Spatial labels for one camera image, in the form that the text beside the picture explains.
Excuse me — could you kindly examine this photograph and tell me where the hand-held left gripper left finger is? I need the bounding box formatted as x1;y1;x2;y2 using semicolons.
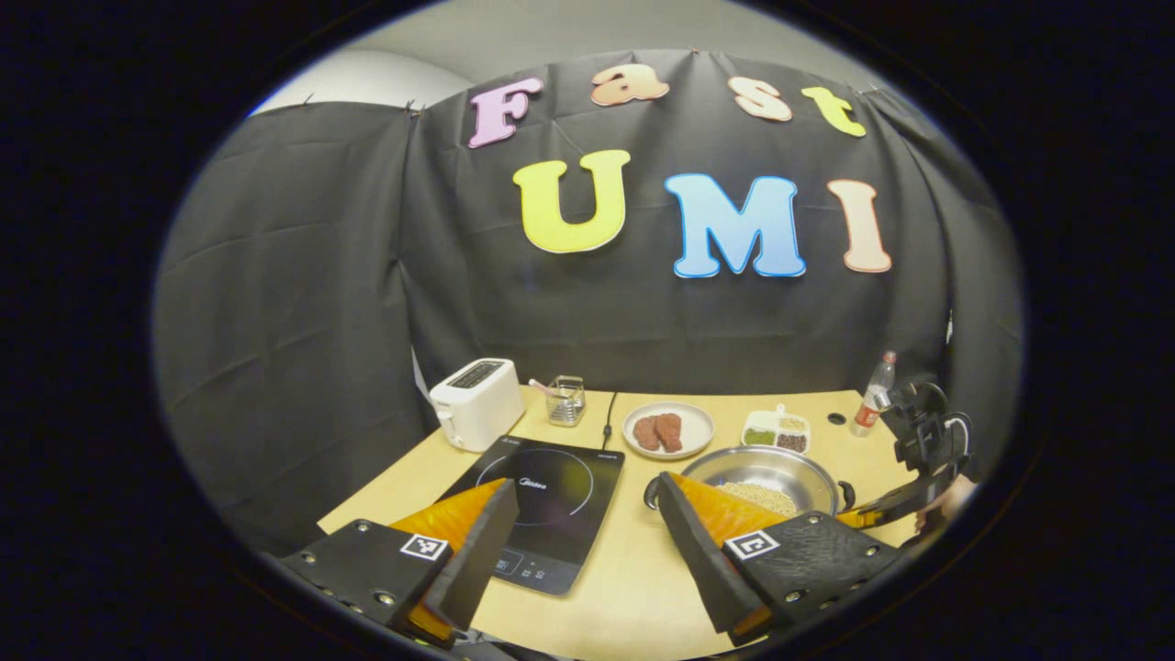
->
275;477;520;649

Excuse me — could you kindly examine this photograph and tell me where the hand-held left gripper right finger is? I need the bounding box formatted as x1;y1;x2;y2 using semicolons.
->
657;472;906;649

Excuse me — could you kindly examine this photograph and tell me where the stainless steel pot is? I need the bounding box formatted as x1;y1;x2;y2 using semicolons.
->
643;445;856;521

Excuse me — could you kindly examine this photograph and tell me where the black induction cooktop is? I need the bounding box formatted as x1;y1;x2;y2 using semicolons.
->
439;435;625;596

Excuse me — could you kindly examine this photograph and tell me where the red label water bottle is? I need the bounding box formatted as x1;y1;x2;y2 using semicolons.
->
851;351;898;438

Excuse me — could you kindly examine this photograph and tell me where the pile of soybeans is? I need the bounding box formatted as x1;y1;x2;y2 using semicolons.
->
716;480;798;517

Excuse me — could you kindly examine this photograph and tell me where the white round plate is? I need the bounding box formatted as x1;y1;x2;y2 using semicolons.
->
622;401;715;460

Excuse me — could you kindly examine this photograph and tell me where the white divided tray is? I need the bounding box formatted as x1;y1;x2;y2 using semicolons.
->
742;404;811;456

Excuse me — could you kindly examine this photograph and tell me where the white toaster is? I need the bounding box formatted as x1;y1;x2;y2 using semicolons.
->
429;358;526;453

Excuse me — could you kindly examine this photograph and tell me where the wire mesh utensil holder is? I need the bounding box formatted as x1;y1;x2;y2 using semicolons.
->
546;375;587;428

